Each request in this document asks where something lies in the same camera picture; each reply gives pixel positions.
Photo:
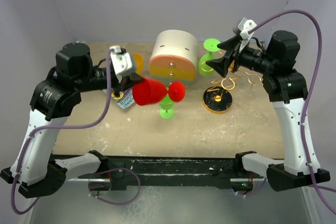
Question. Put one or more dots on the green goblet front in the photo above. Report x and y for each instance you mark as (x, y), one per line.
(210, 46)

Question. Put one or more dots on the clear ribbed flute glass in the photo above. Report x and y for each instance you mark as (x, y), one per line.
(245, 87)

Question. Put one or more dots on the yellow plastic goblet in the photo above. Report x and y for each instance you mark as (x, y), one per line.
(139, 63)

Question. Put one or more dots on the red plastic goblet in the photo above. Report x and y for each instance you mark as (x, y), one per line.
(151, 91)

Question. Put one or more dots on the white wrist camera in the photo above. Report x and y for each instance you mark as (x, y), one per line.
(242, 29)
(123, 63)

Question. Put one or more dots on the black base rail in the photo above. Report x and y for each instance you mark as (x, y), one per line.
(119, 172)

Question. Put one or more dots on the green goblet near cabinet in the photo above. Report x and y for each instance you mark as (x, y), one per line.
(166, 108)

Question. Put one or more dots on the white round drawer cabinet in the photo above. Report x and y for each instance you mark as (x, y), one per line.
(174, 57)

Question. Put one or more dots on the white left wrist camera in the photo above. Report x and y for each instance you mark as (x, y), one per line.
(123, 63)

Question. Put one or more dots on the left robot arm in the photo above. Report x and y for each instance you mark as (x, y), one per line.
(34, 174)

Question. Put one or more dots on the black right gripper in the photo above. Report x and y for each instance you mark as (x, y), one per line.
(221, 64)

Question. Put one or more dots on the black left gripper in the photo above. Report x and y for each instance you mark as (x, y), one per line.
(126, 83)

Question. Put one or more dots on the gold wine glass rack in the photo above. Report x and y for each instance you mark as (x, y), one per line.
(217, 98)

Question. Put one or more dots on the green goblet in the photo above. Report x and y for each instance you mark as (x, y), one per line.
(210, 46)
(166, 108)

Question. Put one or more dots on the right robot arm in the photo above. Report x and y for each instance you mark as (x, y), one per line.
(287, 91)

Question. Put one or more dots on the blue treehouse paperback book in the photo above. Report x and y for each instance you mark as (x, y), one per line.
(124, 101)

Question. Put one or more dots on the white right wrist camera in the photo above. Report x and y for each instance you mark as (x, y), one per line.
(242, 29)

